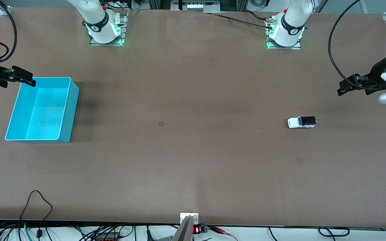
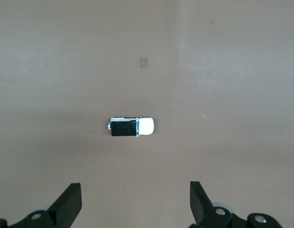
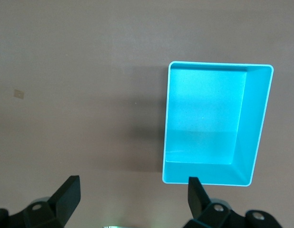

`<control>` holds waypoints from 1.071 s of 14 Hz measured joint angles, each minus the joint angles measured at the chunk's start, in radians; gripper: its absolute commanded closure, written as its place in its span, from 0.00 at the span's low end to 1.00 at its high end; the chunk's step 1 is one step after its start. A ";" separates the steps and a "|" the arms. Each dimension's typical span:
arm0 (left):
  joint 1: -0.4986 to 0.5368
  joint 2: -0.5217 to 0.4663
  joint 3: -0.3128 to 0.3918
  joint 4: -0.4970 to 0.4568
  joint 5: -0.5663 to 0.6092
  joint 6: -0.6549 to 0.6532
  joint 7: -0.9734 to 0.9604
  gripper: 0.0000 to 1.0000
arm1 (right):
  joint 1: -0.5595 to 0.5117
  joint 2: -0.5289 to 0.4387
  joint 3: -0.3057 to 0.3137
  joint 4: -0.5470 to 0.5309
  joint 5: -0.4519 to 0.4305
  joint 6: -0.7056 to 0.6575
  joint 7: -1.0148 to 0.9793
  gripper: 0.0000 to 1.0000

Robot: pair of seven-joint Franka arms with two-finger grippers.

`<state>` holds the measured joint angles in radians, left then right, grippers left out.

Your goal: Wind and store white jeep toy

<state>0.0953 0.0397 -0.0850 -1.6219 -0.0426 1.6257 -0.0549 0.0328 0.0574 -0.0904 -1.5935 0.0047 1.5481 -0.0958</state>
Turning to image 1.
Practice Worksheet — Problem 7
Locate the white jeep toy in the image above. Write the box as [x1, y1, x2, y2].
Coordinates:
[287, 116, 317, 129]

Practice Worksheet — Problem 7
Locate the turquoise plastic bin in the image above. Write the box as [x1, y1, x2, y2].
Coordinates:
[5, 77, 80, 144]

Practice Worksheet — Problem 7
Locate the lit background control unit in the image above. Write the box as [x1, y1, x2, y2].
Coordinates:
[171, 0, 221, 12]

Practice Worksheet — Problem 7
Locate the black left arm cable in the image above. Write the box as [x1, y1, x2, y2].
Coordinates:
[328, 0, 386, 91]

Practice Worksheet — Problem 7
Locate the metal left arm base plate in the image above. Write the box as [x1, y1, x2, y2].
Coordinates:
[266, 17, 302, 50]

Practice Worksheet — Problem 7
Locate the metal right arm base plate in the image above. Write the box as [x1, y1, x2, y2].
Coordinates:
[89, 9, 129, 47]

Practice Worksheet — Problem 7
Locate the thin black looped cable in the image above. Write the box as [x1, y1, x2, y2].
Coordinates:
[19, 190, 53, 239]

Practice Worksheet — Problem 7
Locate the black base power cable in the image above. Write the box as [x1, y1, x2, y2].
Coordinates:
[200, 10, 274, 29]

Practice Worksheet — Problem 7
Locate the black coiled floor cable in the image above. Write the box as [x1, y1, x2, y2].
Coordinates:
[318, 227, 350, 238]

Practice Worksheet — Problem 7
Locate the teal cable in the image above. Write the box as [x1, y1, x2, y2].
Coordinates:
[23, 222, 33, 241]

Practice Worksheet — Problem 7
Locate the red clip lead wire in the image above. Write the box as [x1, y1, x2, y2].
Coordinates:
[209, 226, 239, 241]

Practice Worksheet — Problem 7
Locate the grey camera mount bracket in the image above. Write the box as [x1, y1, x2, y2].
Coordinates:
[172, 213, 199, 241]

